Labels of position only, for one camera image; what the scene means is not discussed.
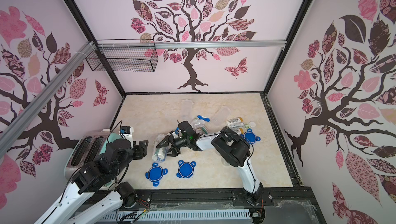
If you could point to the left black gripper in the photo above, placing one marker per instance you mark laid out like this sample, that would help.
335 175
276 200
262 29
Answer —
141 150

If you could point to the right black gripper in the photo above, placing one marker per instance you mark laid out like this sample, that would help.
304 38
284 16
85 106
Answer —
173 142

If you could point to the clear plastic toiletry bag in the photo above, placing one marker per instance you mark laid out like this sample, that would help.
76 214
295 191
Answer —
199 126

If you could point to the detached blue container lid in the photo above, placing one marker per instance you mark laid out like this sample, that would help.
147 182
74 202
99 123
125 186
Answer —
251 137

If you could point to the small white round cap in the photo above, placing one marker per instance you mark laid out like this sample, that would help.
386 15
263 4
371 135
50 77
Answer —
252 124

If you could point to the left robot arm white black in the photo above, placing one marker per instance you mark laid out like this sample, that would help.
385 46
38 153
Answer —
90 178

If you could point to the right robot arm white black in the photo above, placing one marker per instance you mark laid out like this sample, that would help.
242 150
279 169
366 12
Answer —
232 147

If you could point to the mint green silver toaster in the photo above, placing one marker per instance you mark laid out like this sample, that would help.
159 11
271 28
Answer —
90 146

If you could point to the white slotted cable duct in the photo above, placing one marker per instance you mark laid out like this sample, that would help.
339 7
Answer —
175 215

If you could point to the black wire basket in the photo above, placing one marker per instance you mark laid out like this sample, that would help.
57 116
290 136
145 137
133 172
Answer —
124 55

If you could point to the back aluminium rail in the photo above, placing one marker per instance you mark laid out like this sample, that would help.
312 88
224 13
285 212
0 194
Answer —
200 44

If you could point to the aluminium rail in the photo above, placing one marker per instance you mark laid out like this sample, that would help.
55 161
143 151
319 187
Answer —
200 44
17 127

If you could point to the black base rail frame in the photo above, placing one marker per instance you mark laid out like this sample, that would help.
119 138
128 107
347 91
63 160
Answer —
285 205

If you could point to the left aluminium rail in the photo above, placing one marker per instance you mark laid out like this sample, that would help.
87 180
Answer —
17 127

